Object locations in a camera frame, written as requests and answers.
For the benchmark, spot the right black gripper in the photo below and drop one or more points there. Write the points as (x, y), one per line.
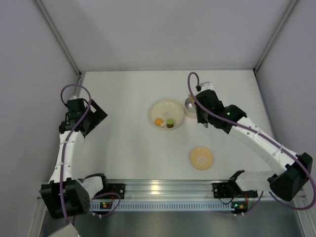
(202, 117)

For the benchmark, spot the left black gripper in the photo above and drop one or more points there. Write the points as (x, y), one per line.
(92, 118)

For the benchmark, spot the round lunch box container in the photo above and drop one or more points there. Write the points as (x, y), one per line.
(189, 109)

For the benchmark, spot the green round food piece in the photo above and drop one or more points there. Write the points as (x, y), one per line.
(170, 121)

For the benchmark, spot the beige round lid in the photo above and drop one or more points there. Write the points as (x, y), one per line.
(201, 158)

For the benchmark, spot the orange round food piece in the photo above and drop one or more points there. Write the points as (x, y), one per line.
(158, 121)

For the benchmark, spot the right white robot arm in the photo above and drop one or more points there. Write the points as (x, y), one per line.
(289, 171)

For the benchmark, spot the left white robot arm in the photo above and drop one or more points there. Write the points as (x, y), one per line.
(69, 149)

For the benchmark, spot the cream round plate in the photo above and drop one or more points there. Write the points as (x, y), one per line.
(166, 109)

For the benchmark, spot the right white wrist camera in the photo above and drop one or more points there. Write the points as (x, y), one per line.
(204, 86)

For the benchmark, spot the aluminium mounting rail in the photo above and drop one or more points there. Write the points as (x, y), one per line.
(147, 190)

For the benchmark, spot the slotted grey cable duct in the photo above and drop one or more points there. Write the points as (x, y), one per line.
(105, 206)

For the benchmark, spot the left aluminium frame post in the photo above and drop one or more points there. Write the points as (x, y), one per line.
(52, 27)

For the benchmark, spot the aluminium frame post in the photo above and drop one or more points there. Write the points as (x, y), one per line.
(276, 33)
(52, 27)

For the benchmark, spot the right aluminium frame post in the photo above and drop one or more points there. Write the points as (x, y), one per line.
(276, 33)

